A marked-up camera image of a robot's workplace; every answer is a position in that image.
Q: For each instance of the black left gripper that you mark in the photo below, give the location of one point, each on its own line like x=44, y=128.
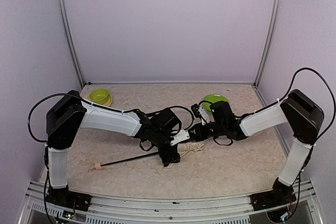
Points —
x=169, y=156

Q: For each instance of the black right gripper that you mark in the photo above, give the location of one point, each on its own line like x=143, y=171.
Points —
x=199, y=132

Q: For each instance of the beige folding umbrella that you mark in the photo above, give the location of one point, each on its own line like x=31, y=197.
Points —
x=182, y=149

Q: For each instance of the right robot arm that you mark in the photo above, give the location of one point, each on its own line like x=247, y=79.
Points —
x=296, y=109

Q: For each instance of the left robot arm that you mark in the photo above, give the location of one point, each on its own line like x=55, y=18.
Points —
x=71, y=113

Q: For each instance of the green flat plate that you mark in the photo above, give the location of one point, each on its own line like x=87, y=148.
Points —
x=212, y=98

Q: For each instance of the beige round plate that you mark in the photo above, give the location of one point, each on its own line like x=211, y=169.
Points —
x=107, y=103

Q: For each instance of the lime green bowl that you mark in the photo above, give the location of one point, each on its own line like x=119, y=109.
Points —
x=99, y=96

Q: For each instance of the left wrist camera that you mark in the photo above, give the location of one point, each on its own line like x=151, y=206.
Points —
x=181, y=136

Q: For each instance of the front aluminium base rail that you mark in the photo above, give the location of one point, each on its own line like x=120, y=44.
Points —
x=113, y=209

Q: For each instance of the right aluminium frame post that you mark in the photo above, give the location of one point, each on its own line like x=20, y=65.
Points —
x=268, y=42

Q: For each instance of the aluminium frame post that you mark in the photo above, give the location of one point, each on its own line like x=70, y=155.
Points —
x=268, y=42
x=70, y=43

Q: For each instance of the left aluminium frame post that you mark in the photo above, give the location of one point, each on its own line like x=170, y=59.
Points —
x=70, y=43

